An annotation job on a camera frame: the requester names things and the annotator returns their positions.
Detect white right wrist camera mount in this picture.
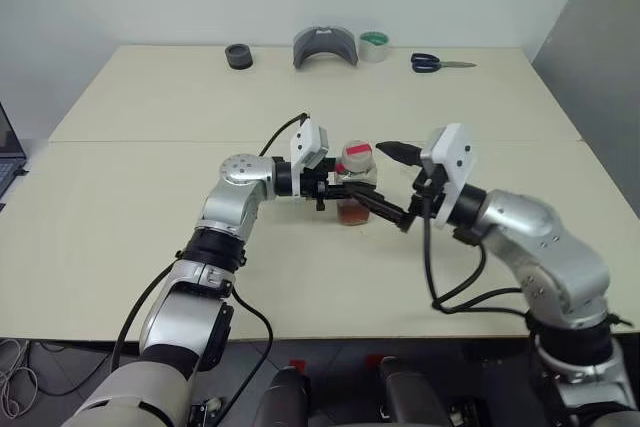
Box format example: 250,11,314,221
419,122,477,227

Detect white cable bundle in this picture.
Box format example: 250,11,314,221
0,339,39,418

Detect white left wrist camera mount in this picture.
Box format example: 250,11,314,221
288,116,332,198

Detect dark laptop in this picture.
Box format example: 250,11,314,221
0,101,29,204

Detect blue handled scissors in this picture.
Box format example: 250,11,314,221
410,52,478,74

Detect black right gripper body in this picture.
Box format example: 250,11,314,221
409,166,449,221

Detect dark rounded shape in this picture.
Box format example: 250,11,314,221
377,356,437,427
261,366,312,427

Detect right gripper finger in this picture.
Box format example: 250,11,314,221
375,140,424,167
355,193,416,234

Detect clear tape roll green core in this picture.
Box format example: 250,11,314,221
358,30,392,64

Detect grey curved visor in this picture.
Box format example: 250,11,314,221
292,25,361,68

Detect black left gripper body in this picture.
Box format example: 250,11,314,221
300,158,341,212

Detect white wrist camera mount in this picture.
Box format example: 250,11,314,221
419,122,477,227
288,116,332,198

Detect grey bottle cap red sticker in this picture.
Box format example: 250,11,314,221
341,139,375,174

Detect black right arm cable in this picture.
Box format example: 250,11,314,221
421,191,531,317

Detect clear plastic drink bottle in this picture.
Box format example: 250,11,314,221
335,138,380,227

